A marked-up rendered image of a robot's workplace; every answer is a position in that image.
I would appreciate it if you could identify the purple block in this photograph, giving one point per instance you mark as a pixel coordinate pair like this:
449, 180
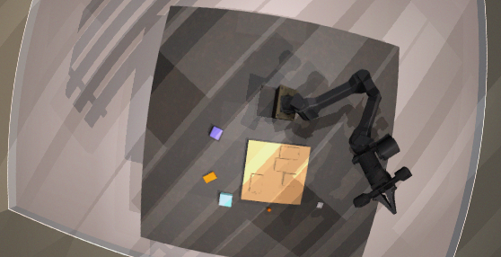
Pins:
216, 133

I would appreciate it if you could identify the light blue flat block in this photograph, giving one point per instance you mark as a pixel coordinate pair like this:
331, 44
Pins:
225, 199

